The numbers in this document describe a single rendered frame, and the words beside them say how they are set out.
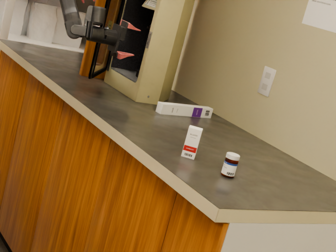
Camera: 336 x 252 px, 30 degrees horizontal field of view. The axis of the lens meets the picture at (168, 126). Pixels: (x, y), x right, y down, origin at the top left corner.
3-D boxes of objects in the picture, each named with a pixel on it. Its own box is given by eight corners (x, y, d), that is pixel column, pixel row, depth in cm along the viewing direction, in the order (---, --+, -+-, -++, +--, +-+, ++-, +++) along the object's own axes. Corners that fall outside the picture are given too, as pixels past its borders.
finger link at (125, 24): (145, 26, 236) (124, 21, 231) (140, 44, 238) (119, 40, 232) (137, 22, 241) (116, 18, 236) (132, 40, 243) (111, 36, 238)
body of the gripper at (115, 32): (125, 27, 232) (107, 23, 228) (118, 53, 234) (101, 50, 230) (117, 23, 237) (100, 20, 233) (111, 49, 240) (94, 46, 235)
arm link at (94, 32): (82, 40, 231) (88, 39, 226) (84, 21, 231) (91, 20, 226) (98, 43, 235) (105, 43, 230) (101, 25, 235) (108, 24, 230)
